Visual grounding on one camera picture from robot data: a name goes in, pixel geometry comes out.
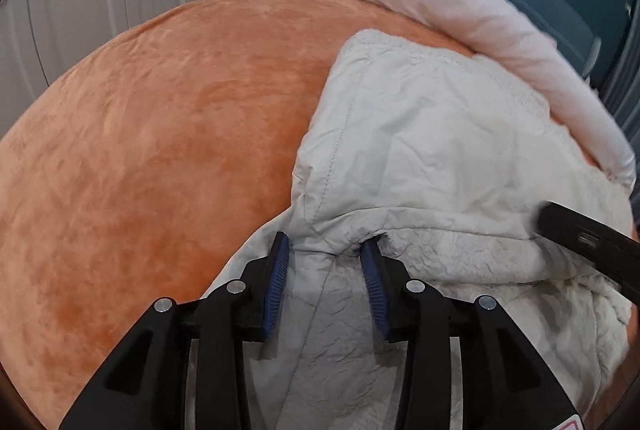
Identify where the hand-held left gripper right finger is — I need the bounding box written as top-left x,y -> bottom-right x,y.
359,240 -> 576,430

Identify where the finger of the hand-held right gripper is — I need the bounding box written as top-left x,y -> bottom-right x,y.
536,201 -> 640,307

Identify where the orange plush bed blanket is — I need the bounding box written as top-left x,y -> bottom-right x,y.
0,0 -> 481,430

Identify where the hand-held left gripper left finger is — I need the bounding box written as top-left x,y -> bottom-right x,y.
60,231 -> 291,430

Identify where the white padded jacket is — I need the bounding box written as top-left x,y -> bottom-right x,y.
187,29 -> 635,430

